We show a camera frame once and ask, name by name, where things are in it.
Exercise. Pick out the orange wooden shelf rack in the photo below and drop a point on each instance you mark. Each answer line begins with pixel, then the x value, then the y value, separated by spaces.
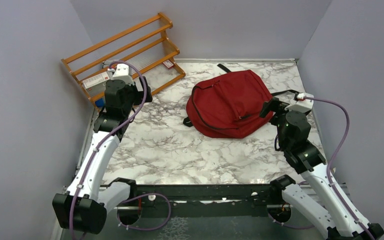
pixel 146 46

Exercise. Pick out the white red small box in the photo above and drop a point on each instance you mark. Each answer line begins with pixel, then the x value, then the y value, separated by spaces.
pixel 96 80

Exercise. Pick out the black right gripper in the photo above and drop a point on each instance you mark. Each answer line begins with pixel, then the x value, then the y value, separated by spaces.
pixel 275 105

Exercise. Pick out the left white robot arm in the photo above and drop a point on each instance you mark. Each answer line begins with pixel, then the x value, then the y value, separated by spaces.
pixel 96 159

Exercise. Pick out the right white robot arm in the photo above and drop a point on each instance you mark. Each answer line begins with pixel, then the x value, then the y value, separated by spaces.
pixel 334 215

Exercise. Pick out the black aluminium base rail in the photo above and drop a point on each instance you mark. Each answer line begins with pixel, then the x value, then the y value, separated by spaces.
pixel 133 201

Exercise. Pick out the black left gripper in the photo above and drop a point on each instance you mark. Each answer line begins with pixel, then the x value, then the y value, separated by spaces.
pixel 139 95

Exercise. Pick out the red student backpack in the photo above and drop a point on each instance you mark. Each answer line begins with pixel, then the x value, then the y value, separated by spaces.
pixel 228 106

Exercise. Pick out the blue small object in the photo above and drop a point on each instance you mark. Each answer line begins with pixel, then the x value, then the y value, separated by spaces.
pixel 100 103

